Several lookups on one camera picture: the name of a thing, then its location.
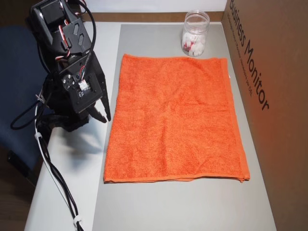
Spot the brown cardboard monitor box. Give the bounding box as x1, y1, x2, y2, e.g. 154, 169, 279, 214
222, 0, 308, 231

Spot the black cable bundle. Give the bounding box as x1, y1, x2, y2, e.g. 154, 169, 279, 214
11, 98, 84, 231

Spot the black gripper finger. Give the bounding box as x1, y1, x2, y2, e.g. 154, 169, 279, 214
100, 78, 112, 122
86, 103, 108, 124

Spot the grey table mat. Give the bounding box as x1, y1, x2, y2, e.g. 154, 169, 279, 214
92, 24, 277, 231

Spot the clear plastic jar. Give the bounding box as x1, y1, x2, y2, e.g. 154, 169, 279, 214
181, 10, 210, 57

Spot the red white paper packet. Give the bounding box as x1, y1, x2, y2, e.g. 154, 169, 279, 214
182, 36, 200, 55

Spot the black perforated table clamp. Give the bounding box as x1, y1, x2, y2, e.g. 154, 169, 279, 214
55, 115, 91, 133

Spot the orange terry towel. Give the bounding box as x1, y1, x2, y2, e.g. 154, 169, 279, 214
103, 53, 251, 185

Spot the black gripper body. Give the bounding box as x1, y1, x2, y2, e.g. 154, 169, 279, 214
56, 51, 107, 97

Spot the white cable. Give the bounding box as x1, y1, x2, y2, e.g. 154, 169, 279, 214
35, 105, 80, 231

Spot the blue office chair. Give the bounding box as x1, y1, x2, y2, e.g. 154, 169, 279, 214
0, 25, 63, 186

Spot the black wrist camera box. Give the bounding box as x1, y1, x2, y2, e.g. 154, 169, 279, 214
61, 72, 103, 114

